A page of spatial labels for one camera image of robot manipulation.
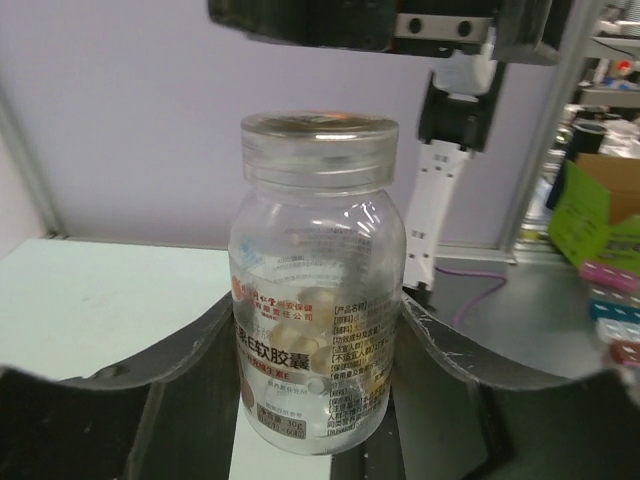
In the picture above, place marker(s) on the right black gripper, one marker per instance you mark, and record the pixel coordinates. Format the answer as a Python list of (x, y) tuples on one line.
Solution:
[(509, 31)]

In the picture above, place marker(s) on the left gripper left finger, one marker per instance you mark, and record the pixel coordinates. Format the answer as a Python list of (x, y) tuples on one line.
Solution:
[(167, 412)]

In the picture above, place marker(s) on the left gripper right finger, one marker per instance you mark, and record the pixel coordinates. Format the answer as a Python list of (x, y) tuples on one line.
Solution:
[(466, 412)]

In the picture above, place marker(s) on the clear pill bottle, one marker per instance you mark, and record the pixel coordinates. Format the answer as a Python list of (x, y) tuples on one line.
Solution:
[(316, 282)]

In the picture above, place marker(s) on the teal pill organizer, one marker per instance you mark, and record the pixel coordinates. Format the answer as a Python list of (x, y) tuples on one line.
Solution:
[(599, 309)]

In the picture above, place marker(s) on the green cardboard box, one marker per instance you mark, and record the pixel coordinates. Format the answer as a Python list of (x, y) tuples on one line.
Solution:
[(597, 216)]

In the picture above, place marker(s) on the pink pill organizer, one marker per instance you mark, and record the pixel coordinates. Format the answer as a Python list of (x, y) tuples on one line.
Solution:
[(609, 276)]

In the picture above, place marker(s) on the right aluminium frame post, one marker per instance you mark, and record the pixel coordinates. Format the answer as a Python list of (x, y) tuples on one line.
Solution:
[(579, 30)]

